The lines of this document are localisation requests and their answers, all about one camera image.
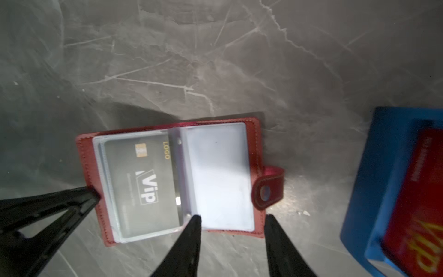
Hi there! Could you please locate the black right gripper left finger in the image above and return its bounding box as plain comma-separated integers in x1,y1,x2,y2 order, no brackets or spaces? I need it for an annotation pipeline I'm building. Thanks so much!
151,215,202,277

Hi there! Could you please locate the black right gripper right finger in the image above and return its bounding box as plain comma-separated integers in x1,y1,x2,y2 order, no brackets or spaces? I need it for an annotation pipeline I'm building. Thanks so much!
264,214,317,277

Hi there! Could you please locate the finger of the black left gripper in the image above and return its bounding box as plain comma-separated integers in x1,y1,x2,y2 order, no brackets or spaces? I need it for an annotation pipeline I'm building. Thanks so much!
1,187,100,277

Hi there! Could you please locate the red leather card holder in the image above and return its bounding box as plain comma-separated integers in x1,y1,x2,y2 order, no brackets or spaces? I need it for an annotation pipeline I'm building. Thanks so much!
76,117,284,247

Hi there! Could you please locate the red VIP card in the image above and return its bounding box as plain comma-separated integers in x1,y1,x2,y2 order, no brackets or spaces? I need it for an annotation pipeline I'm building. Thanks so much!
382,129,443,277

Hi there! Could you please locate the blue card stand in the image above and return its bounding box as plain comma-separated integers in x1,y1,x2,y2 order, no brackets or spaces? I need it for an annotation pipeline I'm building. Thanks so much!
340,107,443,277

